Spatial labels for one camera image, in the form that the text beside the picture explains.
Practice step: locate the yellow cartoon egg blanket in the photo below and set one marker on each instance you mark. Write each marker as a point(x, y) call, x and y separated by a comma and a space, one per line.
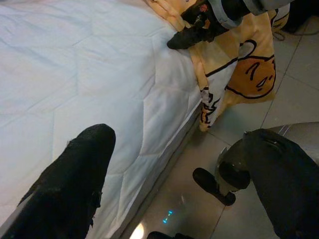
point(251, 74)

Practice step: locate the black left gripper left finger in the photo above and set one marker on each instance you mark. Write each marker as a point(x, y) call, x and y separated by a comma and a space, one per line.
point(62, 194)

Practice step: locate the robot left leg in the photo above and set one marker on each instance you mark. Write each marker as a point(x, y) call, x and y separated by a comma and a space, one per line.
point(159, 236)

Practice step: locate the white quilted mattress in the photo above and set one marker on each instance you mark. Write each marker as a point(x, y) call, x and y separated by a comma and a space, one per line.
point(74, 62)

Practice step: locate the robot right leg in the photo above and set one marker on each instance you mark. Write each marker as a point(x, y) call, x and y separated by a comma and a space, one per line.
point(209, 181)

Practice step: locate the robot leg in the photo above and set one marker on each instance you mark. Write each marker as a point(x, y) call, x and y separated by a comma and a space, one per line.
point(159, 236)
point(209, 181)

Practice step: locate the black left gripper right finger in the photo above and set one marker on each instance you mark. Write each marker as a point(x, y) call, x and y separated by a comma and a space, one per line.
point(289, 189)

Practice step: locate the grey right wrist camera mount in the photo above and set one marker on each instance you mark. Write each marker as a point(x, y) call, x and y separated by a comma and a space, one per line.
point(219, 18)

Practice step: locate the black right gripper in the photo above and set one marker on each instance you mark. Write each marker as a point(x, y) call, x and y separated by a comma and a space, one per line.
point(203, 15)

